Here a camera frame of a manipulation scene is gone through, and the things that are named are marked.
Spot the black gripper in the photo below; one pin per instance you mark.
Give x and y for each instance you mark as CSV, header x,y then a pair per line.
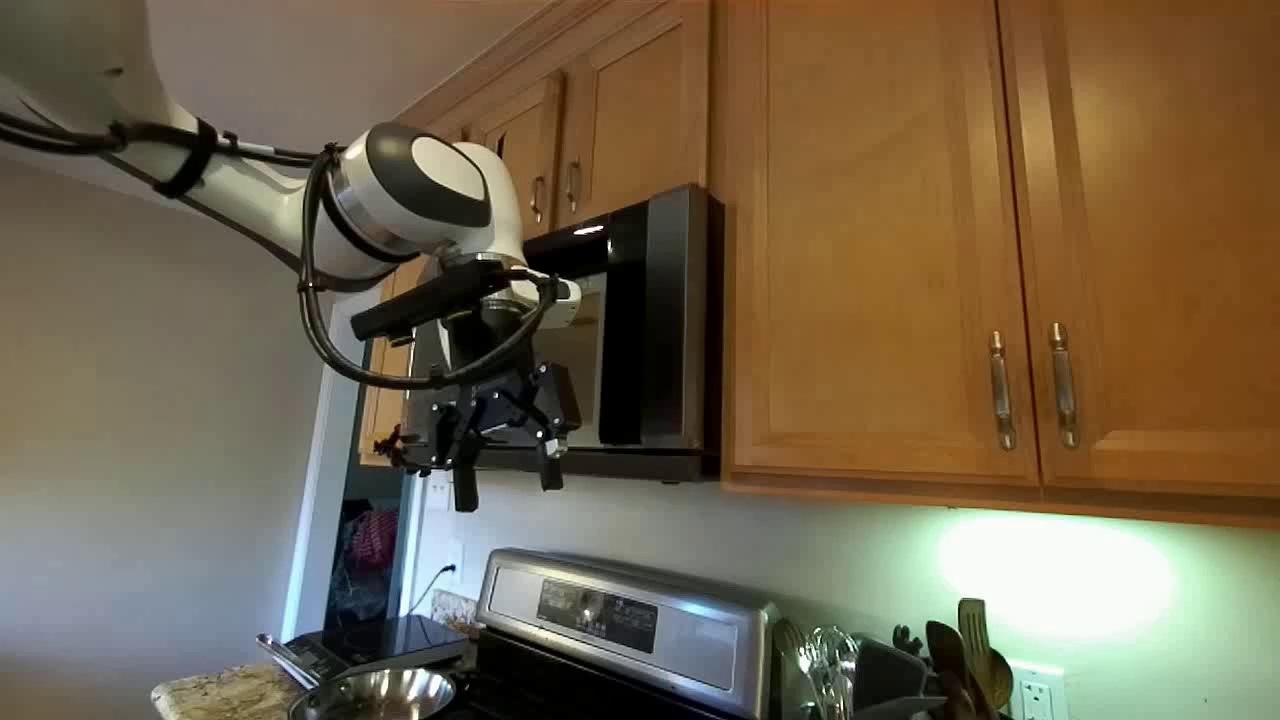
x,y
501,387

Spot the stainless steel microwave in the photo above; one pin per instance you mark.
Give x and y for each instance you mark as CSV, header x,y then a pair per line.
x,y
677,332

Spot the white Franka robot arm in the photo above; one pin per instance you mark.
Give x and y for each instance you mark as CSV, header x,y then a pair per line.
x,y
412,187

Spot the stainless over-range microwave body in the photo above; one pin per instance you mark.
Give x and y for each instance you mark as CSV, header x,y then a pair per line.
x,y
643,465

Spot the tall wooden cabinet door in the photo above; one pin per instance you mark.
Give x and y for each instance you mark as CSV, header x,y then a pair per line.
x,y
384,387
1175,240
866,240

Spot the small wooden cabinet door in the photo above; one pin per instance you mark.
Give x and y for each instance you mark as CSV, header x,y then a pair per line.
x,y
525,147
643,104

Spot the dark poster with red print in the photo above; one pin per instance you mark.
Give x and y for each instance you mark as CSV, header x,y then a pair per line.
x,y
364,547

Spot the stainless steel stove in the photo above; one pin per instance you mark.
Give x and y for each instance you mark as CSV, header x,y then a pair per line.
x,y
624,623

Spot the black flat kitchen scale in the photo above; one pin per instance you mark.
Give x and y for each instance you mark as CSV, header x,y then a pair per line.
x,y
373,643

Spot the metal mixing bowl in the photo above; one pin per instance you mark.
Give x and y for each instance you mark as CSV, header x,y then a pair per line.
x,y
384,692

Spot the shiny metal ladle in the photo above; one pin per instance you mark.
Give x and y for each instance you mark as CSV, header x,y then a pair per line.
x,y
824,665

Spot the metal utensil holder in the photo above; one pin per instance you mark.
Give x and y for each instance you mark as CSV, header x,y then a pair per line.
x,y
898,681

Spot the dark cooking spoon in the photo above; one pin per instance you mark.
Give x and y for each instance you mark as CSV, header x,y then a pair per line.
x,y
950,665

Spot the wooden spatula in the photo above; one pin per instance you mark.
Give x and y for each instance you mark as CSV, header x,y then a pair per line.
x,y
977,643

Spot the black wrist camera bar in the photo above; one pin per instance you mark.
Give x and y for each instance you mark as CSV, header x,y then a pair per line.
x,y
424,300

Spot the white door frame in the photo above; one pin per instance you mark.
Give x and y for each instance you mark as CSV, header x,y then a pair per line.
x,y
309,534

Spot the white wall outlet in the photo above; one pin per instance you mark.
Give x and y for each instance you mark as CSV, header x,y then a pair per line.
x,y
1040,689

